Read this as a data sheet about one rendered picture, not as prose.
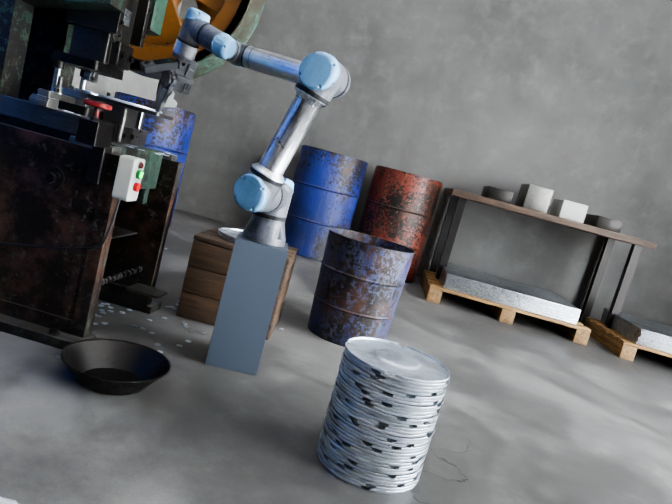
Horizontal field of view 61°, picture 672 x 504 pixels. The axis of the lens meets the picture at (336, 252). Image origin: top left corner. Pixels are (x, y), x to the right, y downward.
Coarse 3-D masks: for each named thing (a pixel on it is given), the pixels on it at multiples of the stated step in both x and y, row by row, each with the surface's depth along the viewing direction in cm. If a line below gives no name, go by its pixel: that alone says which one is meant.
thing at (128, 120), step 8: (96, 96) 191; (112, 104) 193; (120, 104) 191; (104, 112) 194; (112, 112) 194; (120, 112) 193; (128, 112) 195; (136, 112) 201; (144, 112) 191; (152, 112) 190; (104, 120) 194; (112, 120) 194; (120, 120) 194; (128, 120) 197; (120, 128) 194; (128, 128) 198; (120, 136) 195; (128, 136) 200
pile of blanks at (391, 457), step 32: (352, 384) 145; (384, 384) 140; (416, 384) 139; (352, 416) 144; (384, 416) 140; (416, 416) 142; (320, 448) 153; (352, 448) 143; (384, 448) 141; (416, 448) 144; (352, 480) 144; (384, 480) 143; (416, 480) 150
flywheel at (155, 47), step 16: (176, 0) 228; (208, 0) 227; (224, 0) 226; (240, 0) 222; (176, 16) 229; (224, 16) 224; (240, 16) 229; (176, 32) 230; (224, 32) 225; (144, 48) 228; (160, 48) 227
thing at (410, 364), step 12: (348, 348) 151; (360, 348) 154; (372, 348) 157; (384, 348) 160; (396, 348) 163; (408, 348) 167; (360, 360) 143; (372, 360) 147; (384, 360) 148; (396, 360) 150; (408, 360) 153; (420, 360) 158; (432, 360) 161; (384, 372) 139; (396, 372) 142; (408, 372) 145; (420, 372) 147; (432, 372) 150; (444, 372) 153
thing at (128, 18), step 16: (128, 0) 193; (128, 16) 196; (80, 32) 189; (96, 32) 188; (128, 32) 199; (80, 48) 189; (96, 48) 189; (112, 48) 191; (128, 48) 196; (112, 64) 192; (128, 64) 199
